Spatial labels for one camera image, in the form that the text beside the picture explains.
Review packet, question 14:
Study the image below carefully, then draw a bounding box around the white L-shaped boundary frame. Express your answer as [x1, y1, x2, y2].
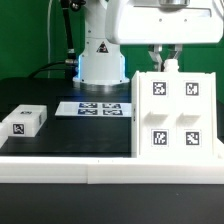
[0, 156, 224, 184]

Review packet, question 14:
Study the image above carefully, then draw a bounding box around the white cabinet door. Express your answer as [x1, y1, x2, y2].
[176, 73, 214, 158]
[139, 74, 175, 157]

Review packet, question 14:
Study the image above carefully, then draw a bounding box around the white cabinet top block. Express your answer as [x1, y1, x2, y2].
[3, 104, 47, 137]

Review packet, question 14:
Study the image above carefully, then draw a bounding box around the white cabinet body box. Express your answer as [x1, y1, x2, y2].
[131, 59, 217, 159]

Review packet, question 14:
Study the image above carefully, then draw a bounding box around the white thin cable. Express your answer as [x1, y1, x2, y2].
[47, 0, 54, 79]

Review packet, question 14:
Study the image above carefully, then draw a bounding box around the black cable hose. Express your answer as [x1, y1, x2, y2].
[27, 0, 81, 80]

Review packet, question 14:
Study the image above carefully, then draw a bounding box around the white marker sheet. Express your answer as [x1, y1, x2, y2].
[55, 102, 131, 117]

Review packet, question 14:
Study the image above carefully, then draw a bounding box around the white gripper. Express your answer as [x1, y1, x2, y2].
[105, 0, 224, 71]

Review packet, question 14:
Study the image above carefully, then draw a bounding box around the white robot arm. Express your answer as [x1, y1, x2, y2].
[59, 0, 224, 91]

